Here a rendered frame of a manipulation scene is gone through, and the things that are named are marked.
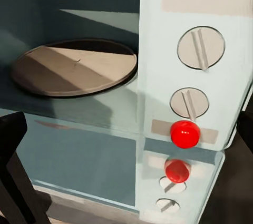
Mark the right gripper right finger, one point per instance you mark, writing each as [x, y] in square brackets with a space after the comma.
[245, 128]

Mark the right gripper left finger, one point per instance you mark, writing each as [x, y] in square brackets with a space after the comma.
[12, 129]

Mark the microwave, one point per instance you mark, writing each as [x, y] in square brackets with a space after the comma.
[177, 71]

